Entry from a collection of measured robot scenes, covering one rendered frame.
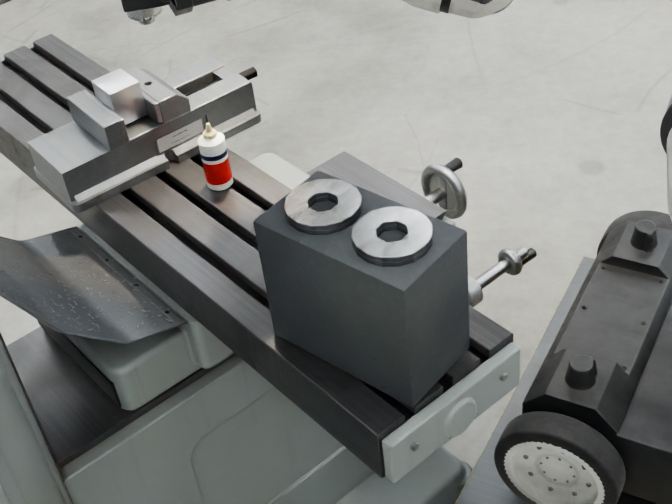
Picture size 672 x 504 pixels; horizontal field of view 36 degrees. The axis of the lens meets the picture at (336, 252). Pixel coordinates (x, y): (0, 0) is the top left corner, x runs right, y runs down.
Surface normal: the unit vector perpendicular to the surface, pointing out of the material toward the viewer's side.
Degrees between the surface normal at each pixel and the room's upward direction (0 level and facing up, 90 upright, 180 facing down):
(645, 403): 0
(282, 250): 90
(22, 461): 88
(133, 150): 90
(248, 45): 0
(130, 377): 90
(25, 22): 0
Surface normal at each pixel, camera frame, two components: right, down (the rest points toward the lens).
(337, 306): -0.63, 0.54
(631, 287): -0.10, -0.76
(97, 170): 0.62, 0.46
